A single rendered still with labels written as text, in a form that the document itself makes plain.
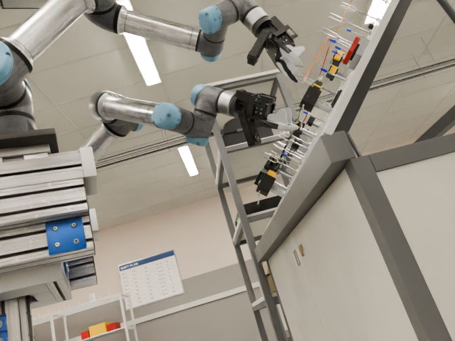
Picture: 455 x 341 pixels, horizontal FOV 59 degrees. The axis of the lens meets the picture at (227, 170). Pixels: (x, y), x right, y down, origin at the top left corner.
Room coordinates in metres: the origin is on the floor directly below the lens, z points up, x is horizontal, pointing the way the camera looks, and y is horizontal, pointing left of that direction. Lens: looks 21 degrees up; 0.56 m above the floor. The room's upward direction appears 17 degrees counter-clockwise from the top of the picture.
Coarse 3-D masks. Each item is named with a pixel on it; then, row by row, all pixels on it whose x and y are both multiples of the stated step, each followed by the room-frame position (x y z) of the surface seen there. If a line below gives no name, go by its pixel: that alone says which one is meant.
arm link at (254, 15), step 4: (256, 8) 1.01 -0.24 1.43; (260, 8) 1.02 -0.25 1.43; (252, 12) 1.01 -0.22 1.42; (256, 12) 1.01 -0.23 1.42; (260, 12) 1.01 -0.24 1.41; (264, 12) 1.02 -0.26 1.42; (248, 16) 1.02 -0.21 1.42; (252, 16) 1.02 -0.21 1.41; (256, 16) 1.01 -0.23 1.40; (260, 16) 1.01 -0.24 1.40; (264, 16) 1.02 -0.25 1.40; (268, 16) 1.04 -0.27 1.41; (244, 20) 1.03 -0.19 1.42; (248, 20) 1.03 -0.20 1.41; (252, 20) 1.02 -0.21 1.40; (256, 20) 1.02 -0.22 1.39; (244, 24) 1.05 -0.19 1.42; (248, 24) 1.04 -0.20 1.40; (252, 24) 1.03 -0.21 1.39; (248, 28) 1.05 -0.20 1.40; (252, 28) 1.04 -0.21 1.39; (252, 32) 1.06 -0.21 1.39
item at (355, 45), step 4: (356, 40) 0.83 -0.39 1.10; (352, 44) 0.83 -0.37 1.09; (356, 44) 0.83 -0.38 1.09; (352, 48) 0.83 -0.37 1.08; (356, 48) 0.84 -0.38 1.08; (348, 52) 0.83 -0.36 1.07; (352, 52) 0.83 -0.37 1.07; (348, 56) 0.85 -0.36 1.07; (352, 56) 0.85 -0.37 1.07; (344, 60) 0.86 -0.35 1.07; (348, 60) 0.86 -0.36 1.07
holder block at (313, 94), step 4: (308, 88) 1.05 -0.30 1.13; (312, 88) 1.05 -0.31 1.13; (308, 92) 1.05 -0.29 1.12; (312, 92) 1.05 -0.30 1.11; (316, 92) 1.05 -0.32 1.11; (320, 92) 1.05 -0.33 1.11; (304, 96) 1.05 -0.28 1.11; (308, 96) 1.05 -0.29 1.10; (312, 96) 1.05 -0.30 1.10; (316, 96) 1.05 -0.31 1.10; (304, 100) 1.05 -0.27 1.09; (308, 100) 1.05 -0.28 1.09; (312, 100) 1.05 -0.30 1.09; (316, 100) 1.05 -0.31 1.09; (300, 104) 1.07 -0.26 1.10; (304, 104) 1.06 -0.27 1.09; (308, 104) 1.05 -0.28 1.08; (312, 104) 1.05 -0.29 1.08; (304, 108) 1.08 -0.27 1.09; (308, 108) 1.07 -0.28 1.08; (312, 108) 1.07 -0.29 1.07
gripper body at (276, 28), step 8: (256, 24) 1.02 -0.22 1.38; (264, 24) 1.03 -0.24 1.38; (272, 24) 1.04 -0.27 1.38; (280, 24) 1.04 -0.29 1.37; (256, 32) 1.05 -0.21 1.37; (272, 32) 1.04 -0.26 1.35; (280, 32) 1.02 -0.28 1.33; (272, 40) 1.03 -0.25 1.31; (288, 40) 1.04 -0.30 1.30; (272, 48) 1.04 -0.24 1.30; (272, 56) 1.08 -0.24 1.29; (280, 56) 1.09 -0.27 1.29
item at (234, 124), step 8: (232, 120) 2.07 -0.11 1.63; (224, 128) 2.07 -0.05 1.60; (232, 128) 2.07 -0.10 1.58; (240, 128) 2.08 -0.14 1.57; (264, 128) 2.10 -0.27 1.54; (224, 136) 2.06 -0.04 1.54; (232, 136) 2.06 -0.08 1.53; (240, 136) 2.07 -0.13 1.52; (264, 136) 2.10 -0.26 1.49; (232, 144) 2.06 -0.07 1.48
